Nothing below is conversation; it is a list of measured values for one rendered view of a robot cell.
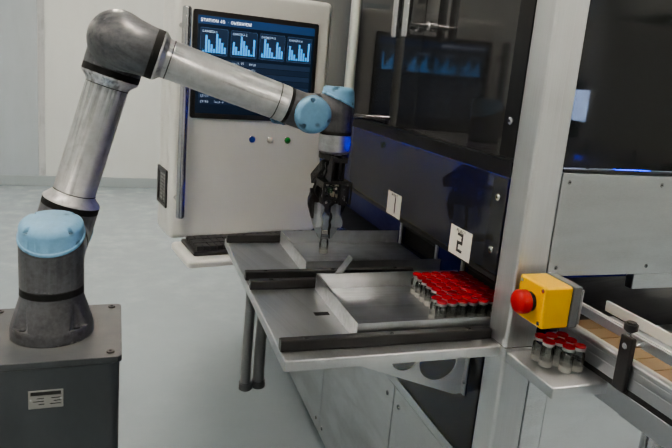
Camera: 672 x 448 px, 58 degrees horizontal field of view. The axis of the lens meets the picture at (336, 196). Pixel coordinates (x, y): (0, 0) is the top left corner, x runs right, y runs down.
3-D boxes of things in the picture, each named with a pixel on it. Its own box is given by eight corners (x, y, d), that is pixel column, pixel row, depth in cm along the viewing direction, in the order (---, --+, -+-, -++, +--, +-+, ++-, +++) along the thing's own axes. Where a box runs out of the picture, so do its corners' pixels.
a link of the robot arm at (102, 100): (15, 263, 121) (96, -2, 115) (30, 242, 135) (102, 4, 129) (78, 278, 125) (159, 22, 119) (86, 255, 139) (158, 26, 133)
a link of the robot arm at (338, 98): (315, 84, 142) (350, 87, 144) (312, 131, 144) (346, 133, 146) (324, 85, 134) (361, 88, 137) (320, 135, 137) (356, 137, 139)
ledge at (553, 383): (569, 355, 113) (570, 346, 112) (621, 391, 101) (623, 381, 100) (504, 360, 108) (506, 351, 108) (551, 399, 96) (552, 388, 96)
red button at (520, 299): (525, 307, 103) (528, 285, 102) (539, 316, 99) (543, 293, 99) (505, 308, 102) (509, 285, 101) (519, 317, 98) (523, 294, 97)
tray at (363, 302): (455, 284, 141) (456, 270, 140) (521, 331, 117) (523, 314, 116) (314, 288, 130) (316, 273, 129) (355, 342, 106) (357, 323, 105)
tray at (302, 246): (396, 242, 172) (397, 230, 172) (439, 272, 148) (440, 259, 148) (279, 243, 162) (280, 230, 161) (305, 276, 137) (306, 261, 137)
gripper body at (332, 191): (320, 207, 139) (324, 155, 137) (310, 199, 147) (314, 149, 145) (351, 207, 141) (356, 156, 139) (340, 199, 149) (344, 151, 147)
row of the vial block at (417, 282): (417, 291, 133) (419, 271, 132) (457, 325, 117) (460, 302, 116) (408, 291, 133) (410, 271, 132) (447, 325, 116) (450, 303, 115)
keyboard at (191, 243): (302, 235, 199) (303, 228, 198) (322, 247, 187) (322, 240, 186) (180, 242, 180) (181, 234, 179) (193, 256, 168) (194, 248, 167)
